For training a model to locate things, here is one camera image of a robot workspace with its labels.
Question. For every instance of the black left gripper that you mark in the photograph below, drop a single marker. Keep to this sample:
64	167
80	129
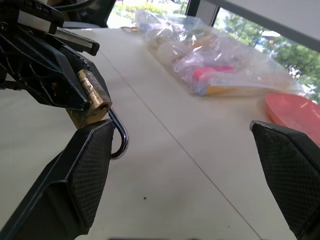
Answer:
30	17

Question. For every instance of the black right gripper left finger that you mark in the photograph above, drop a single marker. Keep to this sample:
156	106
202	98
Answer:
85	175

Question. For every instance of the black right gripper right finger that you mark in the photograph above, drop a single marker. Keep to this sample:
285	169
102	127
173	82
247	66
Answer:
292	165

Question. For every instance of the brass padlock with steel shackle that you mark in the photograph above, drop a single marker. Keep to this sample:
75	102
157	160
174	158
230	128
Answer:
96	97

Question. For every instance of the pink plastic plate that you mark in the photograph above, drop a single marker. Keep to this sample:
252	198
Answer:
295	112

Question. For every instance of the black office chair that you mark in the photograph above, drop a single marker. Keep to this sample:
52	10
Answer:
97	12

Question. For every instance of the yellow flat item in bag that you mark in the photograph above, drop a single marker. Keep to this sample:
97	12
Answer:
232	90

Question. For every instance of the white round item in bag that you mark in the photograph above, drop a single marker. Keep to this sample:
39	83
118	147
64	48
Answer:
170	51

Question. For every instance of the pink item in bag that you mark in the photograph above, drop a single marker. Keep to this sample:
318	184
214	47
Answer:
212	72

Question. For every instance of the clear plastic bag of items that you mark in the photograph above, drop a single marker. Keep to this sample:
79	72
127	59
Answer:
225	57

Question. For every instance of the dark window frame post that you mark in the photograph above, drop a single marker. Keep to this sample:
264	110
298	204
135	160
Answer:
202	11

